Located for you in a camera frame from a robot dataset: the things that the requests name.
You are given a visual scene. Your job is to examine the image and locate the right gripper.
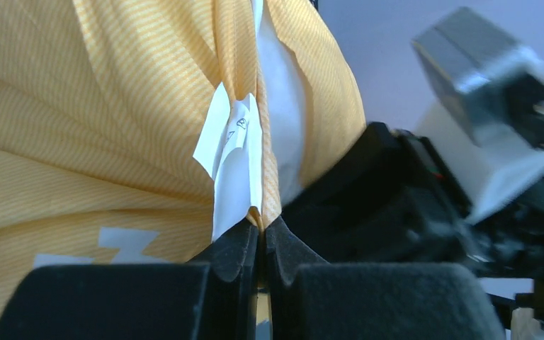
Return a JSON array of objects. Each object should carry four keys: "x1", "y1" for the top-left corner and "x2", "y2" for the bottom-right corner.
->
[{"x1": 282, "y1": 7, "x2": 544, "y2": 328}]

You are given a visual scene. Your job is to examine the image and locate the yellow and blue pillowcase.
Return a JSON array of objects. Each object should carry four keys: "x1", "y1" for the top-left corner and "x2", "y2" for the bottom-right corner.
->
[{"x1": 0, "y1": 1, "x2": 366, "y2": 314}]

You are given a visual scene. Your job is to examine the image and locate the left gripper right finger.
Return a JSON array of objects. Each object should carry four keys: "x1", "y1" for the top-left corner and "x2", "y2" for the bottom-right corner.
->
[{"x1": 265, "y1": 219, "x2": 504, "y2": 339}]

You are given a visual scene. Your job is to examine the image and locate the white pillow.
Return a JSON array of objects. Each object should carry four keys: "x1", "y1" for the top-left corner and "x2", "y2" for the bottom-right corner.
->
[{"x1": 193, "y1": 1, "x2": 305, "y2": 239}]

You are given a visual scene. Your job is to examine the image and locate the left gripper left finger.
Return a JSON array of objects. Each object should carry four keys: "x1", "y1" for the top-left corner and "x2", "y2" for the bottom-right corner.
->
[{"x1": 0, "y1": 221, "x2": 259, "y2": 339}]

